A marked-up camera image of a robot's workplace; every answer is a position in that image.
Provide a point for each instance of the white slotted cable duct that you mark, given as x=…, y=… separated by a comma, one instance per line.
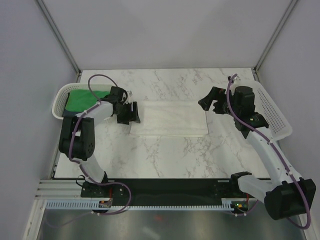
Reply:
x=223, y=204

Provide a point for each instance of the left aluminium frame post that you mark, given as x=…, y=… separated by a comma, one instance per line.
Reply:
x=57, y=34

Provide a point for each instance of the white perforated basket left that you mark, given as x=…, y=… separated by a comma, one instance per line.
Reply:
x=60, y=100

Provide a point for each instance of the aluminium frame post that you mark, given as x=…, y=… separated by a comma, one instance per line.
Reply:
x=57, y=34
x=275, y=34

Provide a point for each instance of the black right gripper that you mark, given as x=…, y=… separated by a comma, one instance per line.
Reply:
x=217, y=94

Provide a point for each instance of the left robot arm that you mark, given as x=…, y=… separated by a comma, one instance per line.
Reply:
x=77, y=137

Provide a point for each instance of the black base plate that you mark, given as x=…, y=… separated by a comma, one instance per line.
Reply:
x=164, y=190

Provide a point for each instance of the green towel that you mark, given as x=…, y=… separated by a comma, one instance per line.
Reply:
x=79, y=100

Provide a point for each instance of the white perforated basket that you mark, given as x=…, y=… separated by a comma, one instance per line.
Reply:
x=60, y=100
x=278, y=124

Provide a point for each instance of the right aluminium frame post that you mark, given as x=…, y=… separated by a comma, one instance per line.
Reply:
x=275, y=34

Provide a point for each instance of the dark blue towel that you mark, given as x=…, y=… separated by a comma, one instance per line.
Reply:
x=67, y=113

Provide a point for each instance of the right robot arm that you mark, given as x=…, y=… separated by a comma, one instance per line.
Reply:
x=262, y=124

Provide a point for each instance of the aluminium front rail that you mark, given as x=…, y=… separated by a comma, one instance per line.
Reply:
x=64, y=189

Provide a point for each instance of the white perforated basket right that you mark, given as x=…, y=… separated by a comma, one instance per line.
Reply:
x=278, y=124

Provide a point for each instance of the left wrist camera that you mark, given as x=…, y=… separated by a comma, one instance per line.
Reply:
x=129, y=93

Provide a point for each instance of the white fluffy towel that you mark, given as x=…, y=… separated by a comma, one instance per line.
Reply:
x=170, y=119

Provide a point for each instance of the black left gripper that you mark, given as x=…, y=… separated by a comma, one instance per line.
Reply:
x=131, y=116

